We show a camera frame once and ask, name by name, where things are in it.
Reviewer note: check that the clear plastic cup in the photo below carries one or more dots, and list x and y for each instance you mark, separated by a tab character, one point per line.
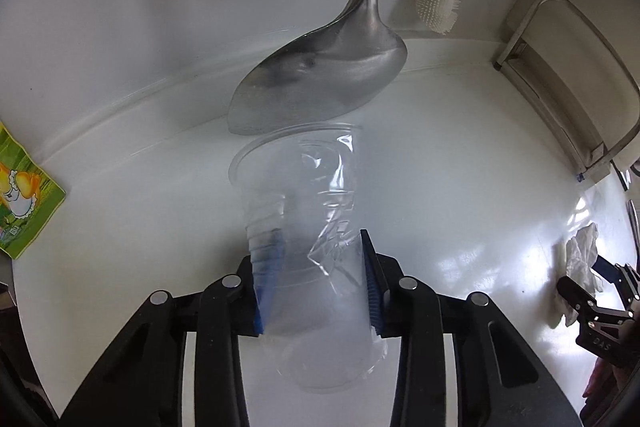
305	257

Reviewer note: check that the white tissue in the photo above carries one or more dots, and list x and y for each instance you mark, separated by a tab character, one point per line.
582	252

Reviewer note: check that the large steel serving spoon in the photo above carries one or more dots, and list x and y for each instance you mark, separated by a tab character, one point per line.
320	82

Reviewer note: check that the metal stand rack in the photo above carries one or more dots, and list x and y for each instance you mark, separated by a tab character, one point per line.
565	77

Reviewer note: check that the green seasoning pouch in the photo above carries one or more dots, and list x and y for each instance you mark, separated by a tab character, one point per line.
22	197

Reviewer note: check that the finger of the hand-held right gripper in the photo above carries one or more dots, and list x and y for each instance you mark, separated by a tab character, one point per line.
617	274
575	294

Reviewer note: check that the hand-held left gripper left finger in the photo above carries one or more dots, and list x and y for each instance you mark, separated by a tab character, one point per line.
267	287

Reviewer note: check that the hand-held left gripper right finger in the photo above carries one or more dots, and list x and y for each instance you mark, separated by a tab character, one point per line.
372	277

